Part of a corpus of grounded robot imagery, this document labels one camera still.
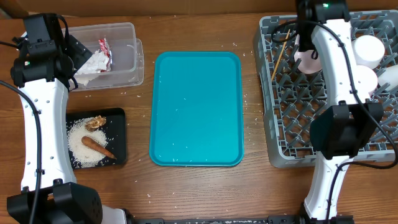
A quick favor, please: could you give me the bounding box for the pink white bowl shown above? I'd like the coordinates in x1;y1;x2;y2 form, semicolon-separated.
354;65;378;97

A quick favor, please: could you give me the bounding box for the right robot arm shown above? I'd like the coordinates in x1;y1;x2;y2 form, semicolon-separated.
295;1;383;223

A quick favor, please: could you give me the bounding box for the white tissue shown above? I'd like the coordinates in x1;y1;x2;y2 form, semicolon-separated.
74;50;109;85

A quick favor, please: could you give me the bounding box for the teal serving tray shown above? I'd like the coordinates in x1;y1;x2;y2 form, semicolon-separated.
149;51;244;167

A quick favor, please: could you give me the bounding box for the brown food scrap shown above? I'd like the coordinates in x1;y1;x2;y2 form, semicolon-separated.
85;115;106;132

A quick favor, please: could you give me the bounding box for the large white plate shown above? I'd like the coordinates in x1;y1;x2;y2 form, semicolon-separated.
294;50;322;75

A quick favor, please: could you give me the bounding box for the red snack wrapper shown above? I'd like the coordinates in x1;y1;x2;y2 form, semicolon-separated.
98;38;112;72

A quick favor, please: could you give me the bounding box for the clear plastic bin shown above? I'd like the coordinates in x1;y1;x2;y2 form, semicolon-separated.
69;22;144;91

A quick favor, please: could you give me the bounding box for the grey dishwasher rack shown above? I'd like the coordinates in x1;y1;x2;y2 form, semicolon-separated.
254;10;397;168

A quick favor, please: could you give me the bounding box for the white cup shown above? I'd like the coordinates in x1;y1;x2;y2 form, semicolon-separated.
378;65;398;91

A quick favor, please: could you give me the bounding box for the carrot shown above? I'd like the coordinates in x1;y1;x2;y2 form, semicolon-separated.
81;136;116;159

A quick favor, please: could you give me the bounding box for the wooden chopstick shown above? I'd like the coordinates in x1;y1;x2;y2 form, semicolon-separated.
271;29;290;82

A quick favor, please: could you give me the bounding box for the pile of white rice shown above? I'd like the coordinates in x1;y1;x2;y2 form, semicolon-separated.
67;117;108;168

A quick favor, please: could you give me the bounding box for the black plastic tray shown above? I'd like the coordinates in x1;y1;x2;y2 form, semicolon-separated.
66;108;127;169

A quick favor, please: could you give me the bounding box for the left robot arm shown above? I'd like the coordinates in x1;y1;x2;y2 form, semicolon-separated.
7;13;134;223

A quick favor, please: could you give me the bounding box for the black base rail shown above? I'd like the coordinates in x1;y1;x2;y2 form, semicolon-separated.
128;215;354;224

